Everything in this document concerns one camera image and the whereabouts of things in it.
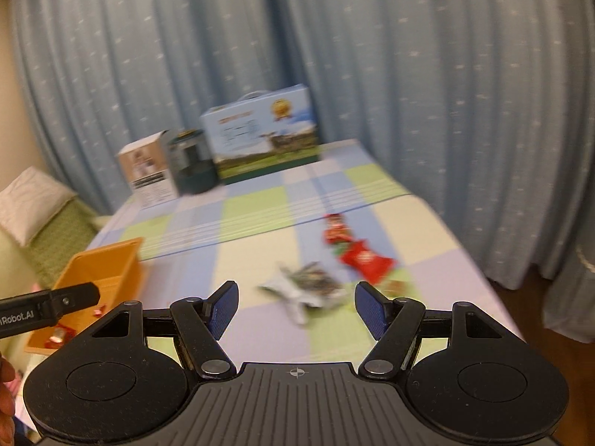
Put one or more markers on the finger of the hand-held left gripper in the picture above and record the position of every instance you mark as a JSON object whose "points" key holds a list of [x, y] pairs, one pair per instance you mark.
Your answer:
{"points": [[76, 298]]}

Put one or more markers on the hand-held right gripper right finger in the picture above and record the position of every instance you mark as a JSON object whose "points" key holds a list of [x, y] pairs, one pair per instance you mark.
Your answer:
{"points": [[370, 309]]}

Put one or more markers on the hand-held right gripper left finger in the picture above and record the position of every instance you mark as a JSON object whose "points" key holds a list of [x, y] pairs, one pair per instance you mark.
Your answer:
{"points": [[225, 309]]}

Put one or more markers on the orange plastic tray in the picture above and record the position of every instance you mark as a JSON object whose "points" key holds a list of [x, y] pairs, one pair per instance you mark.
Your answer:
{"points": [[107, 265]]}

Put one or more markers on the red square snack packet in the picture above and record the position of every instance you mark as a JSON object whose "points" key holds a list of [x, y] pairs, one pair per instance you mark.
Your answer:
{"points": [[367, 262]]}

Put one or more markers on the clear silver snack packet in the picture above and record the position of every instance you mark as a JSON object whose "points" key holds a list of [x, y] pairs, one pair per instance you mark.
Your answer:
{"points": [[320, 283]]}

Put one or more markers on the white snack packet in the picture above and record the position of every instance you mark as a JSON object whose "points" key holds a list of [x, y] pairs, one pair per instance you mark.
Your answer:
{"points": [[288, 299]]}

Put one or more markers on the long red snack bar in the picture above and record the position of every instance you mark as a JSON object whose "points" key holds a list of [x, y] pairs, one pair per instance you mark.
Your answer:
{"points": [[335, 232]]}

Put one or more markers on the person's left hand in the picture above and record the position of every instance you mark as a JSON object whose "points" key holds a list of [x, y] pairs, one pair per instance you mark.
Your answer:
{"points": [[4, 383]]}

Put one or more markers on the small red candy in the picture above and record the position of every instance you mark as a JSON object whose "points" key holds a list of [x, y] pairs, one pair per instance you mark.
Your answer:
{"points": [[99, 311]]}

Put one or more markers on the red patterned snack packet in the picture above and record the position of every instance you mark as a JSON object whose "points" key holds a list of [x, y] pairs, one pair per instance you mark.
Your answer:
{"points": [[60, 336]]}

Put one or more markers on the green zigzag cushion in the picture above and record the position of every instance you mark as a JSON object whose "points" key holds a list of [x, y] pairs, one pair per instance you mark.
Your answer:
{"points": [[65, 230]]}

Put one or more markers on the checked tablecloth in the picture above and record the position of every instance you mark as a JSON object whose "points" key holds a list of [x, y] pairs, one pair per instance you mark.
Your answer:
{"points": [[260, 223]]}

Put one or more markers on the beige cushion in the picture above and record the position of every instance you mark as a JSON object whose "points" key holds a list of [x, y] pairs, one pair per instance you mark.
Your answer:
{"points": [[28, 197]]}

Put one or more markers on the dark glass jar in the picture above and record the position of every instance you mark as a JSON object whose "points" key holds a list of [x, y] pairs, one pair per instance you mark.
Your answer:
{"points": [[193, 167]]}

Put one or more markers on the white product box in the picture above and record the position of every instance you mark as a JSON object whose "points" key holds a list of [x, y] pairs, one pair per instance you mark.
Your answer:
{"points": [[148, 172]]}

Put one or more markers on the blue starred curtain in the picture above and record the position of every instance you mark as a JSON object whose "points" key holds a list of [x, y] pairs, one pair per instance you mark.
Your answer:
{"points": [[395, 55]]}

